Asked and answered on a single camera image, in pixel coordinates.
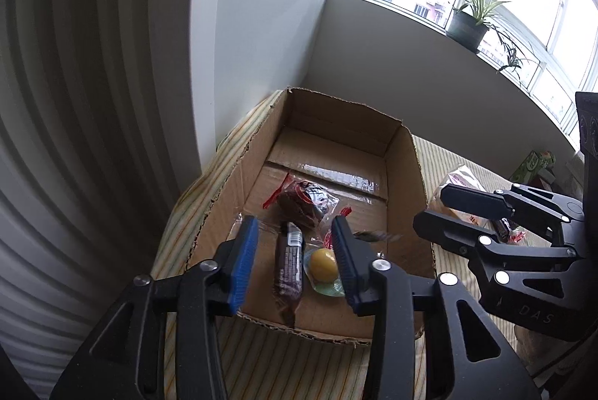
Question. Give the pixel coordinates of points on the clear bread packet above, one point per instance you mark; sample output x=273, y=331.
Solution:
x=460, y=180

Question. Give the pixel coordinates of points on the small clear red-edged snack packet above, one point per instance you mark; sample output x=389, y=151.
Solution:
x=369, y=235

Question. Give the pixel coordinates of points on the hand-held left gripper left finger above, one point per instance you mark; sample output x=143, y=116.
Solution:
x=245, y=260

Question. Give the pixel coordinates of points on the round brown cake packet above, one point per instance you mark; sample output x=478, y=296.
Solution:
x=299, y=199

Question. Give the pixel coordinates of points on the green printed box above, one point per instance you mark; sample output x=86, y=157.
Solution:
x=530, y=166

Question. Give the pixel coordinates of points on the potted spider plant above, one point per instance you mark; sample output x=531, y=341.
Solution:
x=467, y=28

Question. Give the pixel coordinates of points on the dark chocolate bar packet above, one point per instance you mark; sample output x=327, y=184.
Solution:
x=287, y=269

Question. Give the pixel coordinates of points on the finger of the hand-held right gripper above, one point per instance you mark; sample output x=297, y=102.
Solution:
x=472, y=199
x=444, y=232

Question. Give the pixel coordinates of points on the striped tablecloth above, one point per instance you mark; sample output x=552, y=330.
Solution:
x=280, y=362

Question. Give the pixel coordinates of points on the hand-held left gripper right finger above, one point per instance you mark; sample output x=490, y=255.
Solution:
x=343, y=264

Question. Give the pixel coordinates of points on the small dark red-edged snack packet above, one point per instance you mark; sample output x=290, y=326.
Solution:
x=502, y=228

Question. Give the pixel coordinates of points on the brown cardboard box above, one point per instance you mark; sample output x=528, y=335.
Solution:
x=327, y=166

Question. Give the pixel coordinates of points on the white pleated curtain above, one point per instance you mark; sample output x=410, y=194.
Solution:
x=70, y=101

